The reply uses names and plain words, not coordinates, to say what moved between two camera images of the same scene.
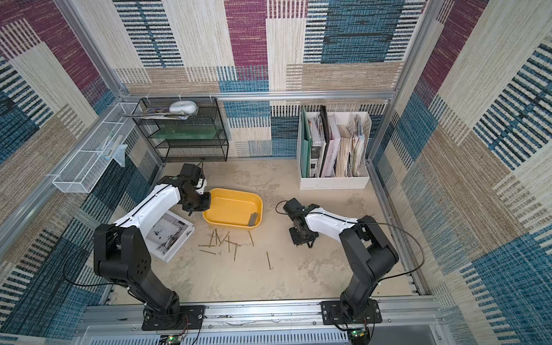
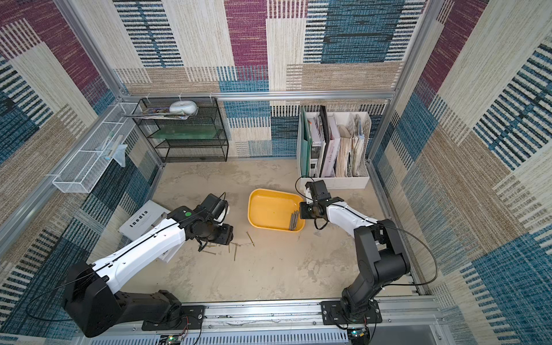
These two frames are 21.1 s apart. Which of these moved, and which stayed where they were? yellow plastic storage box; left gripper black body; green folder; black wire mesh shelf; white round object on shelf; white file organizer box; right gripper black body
Moved: yellow plastic storage box; right gripper black body; left gripper black body
Stayed: black wire mesh shelf; white file organizer box; white round object on shelf; green folder
